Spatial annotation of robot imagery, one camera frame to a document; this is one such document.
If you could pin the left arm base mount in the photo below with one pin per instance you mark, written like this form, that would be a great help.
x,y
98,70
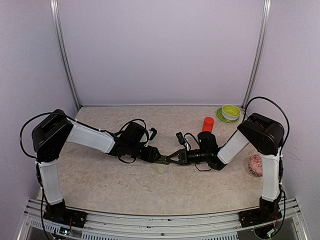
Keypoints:
x,y
58,213

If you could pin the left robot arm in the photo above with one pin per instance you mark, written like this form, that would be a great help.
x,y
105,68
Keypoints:
x,y
57,130

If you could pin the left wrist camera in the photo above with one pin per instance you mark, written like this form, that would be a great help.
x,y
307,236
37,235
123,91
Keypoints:
x,y
152,132

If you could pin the green plate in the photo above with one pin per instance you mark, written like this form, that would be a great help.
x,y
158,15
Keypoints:
x,y
223,119

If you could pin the front aluminium rail base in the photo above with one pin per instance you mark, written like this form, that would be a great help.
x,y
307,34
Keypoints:
x,y
211,226

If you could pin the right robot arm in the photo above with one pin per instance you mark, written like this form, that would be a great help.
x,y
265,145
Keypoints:
x,y
245,169

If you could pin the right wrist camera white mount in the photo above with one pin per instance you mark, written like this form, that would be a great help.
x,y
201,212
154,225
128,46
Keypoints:
x,y
181,139

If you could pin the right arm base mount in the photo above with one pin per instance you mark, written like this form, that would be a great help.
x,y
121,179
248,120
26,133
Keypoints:
x,y
267,211

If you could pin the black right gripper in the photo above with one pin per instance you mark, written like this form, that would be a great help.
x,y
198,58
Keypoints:
x,y
183,158

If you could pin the white bowl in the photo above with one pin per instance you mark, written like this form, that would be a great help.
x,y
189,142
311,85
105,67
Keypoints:
x,y
230,116

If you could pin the lime green bowl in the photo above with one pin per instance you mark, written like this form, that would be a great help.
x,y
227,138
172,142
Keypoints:
x,y
230,108

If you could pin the aluminium frame post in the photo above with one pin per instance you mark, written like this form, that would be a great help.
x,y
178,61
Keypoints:
x,y
258,52
54,6

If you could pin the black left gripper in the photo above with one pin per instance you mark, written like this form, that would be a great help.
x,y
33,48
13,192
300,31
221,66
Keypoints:
x,y
150,156

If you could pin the orange pill bottle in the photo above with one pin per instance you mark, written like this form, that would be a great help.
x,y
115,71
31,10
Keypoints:
x,y
208,124

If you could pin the green pill organizer box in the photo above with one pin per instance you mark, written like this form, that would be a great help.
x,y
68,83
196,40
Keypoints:
x,y
164,160

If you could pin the right aluminium frame post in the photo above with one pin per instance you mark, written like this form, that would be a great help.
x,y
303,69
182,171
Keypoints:
x,y
258,52

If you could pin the left aluminium frame post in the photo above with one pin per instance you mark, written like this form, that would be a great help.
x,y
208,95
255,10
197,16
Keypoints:
x,y
54,6

